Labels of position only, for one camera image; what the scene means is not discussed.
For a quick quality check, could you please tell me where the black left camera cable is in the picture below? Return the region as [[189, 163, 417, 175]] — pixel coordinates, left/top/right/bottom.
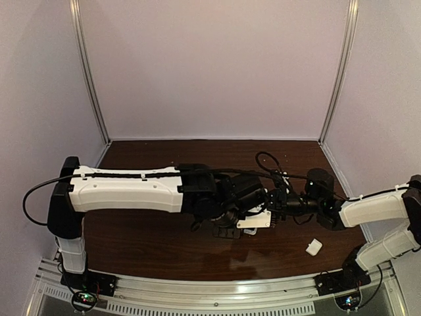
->
[[22, 167, 264, 226]]

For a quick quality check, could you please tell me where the right aluminium frame post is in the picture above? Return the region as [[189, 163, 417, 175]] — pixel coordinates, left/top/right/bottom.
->
[[318, 0, 359, 145]]

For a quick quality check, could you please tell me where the front aluminium rail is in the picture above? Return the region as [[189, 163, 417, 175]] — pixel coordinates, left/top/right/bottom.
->
[[32, 259, 405, 315]]

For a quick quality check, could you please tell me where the white remote control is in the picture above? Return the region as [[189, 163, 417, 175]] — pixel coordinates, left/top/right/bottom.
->
[[236, 207, 272, 236]]

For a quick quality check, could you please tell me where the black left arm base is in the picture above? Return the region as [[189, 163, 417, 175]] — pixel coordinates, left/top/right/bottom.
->
[[61, 270, 117, 297]]

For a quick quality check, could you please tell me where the black camera cable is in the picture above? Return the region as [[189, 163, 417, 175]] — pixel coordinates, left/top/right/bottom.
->
[[255, 151, 421, 201], [22, 167, 264, 226]]

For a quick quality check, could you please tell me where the black right camera cable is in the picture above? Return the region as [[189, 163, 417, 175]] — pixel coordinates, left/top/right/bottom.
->
[[255, 151, 421, 201]]

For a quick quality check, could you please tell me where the left aluminium frame post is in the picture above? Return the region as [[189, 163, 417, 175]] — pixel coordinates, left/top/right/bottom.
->
[[69, 0, 111, 145]]

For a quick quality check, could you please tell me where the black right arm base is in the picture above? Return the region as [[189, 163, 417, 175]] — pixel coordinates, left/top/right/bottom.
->
[[313, 269, 371, 296]]

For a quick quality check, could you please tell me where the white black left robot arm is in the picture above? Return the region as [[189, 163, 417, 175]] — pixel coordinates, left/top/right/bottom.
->
[[24, 157, 270, 275]]

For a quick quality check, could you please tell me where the white battery cover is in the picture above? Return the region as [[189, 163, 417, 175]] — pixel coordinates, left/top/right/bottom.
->
[[306, 238, 323, 256]]

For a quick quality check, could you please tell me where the aluminium frame post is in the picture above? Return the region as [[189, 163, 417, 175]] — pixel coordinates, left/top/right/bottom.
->
[[318, 0, 359, 145], [69, 0, 111, 145]]

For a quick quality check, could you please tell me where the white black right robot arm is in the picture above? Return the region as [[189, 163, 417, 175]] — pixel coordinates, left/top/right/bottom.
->
[[268, 169, 420, 275]]

